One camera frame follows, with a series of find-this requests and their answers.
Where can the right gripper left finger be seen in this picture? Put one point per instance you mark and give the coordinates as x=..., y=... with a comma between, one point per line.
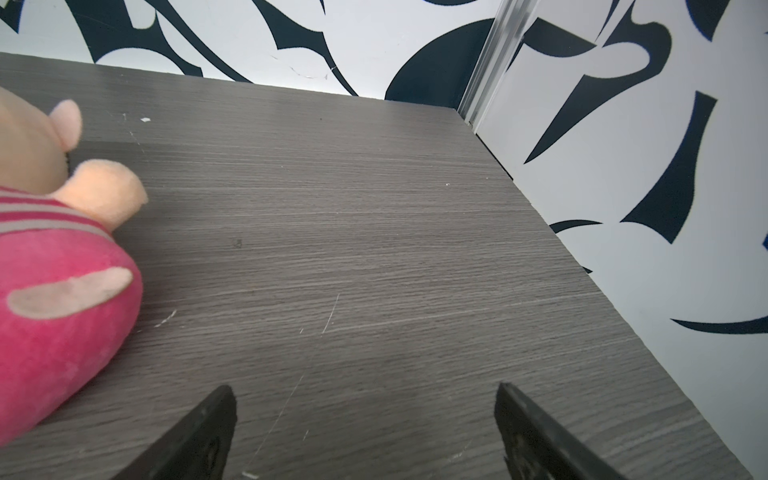
x=196, y=447

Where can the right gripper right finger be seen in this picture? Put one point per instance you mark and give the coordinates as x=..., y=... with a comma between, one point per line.
x=538, y=447

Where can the pink plush doll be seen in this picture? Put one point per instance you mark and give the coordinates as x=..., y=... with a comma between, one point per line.
x=70, y=295

